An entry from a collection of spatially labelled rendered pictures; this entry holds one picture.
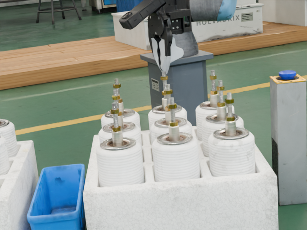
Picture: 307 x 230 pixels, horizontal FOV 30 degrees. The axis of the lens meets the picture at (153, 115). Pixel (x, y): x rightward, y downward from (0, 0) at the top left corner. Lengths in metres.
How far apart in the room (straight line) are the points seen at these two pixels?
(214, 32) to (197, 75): 1.73
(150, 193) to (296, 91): 0.45
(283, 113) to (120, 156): 0.44
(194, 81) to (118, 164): 0.76
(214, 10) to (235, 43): 1.79
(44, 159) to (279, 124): 0.86
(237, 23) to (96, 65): 0.97
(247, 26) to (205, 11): 1.90
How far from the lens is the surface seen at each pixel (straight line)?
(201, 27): 3.53
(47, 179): 1.51
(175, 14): 1.37
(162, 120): 1.32
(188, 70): 1.84
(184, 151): 1.16
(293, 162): 1.43
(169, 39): 1.36
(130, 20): 1.33
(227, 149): 1.17
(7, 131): 1.44
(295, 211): 1.44
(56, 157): 1.94
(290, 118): 1.40
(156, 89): 1.89
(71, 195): 1.52
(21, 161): 1.39
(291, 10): 4.07
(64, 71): 3.17
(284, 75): 1.39
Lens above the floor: 0.63
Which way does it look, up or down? 16 degrees down
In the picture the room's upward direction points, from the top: 5 degrees counter-clockwise
